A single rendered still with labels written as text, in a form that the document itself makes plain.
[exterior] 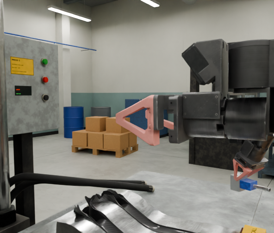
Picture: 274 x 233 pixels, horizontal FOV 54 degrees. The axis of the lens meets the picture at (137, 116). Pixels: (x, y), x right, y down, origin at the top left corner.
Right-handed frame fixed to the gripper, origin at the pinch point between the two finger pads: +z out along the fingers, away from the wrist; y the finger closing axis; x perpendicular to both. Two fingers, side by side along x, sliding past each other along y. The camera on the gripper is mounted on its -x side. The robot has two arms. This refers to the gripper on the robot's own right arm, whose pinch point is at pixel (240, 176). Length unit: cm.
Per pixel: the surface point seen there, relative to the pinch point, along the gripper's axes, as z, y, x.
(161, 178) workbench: 36, -5, -37
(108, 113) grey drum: 307, -284, -531
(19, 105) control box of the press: 7, 60, -67
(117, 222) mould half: 3, 50, 1
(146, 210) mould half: 5.7, 38.5, -1.9
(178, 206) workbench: 21.2, 12.2, -9.7
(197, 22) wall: 18, -478, -514
